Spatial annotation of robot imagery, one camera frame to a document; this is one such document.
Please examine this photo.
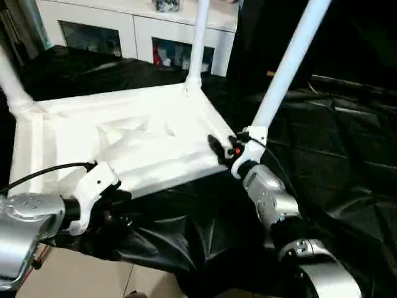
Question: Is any white plastic table top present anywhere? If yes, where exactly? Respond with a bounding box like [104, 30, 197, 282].
[7, 80, 246, 200]

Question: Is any white plastic table leg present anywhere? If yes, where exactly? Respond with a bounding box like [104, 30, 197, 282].
[184, 0, 212, 91]
[249, 0, 335, 130]
[0, 45, 35, 116]

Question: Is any black mat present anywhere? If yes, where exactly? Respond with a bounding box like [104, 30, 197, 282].
[0, 45, 397, 298]

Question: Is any white cabinet with glass doors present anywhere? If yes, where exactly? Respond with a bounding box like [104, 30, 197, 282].
[35, 0, 240, 77]

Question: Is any shiny object on cabinet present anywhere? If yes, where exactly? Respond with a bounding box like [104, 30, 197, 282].
[151, 0, 181, 13]

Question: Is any black backdrop cloth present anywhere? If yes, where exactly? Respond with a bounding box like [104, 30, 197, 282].
[229, 0, 397, 94]

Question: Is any blue and white box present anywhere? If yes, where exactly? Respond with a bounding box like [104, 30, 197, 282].
[40, 18, 53, 50]

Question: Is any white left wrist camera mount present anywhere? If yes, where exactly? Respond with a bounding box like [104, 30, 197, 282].
[66, 161, 122, 236]

